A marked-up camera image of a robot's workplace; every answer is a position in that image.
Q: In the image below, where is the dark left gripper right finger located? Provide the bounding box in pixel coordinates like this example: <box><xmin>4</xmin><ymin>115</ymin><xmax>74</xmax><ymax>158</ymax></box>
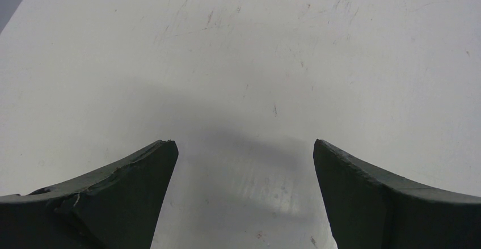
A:
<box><xmin>313</xmin><ymin>140</ymin><xmax>480</xmax><ymax>248</ymax></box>

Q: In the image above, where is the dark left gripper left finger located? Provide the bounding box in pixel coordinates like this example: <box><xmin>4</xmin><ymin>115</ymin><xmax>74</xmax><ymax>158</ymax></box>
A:
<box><xmin>1</xmin><ymin>140</ymin><xmax>179</xmax><ymax>248</ymax></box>

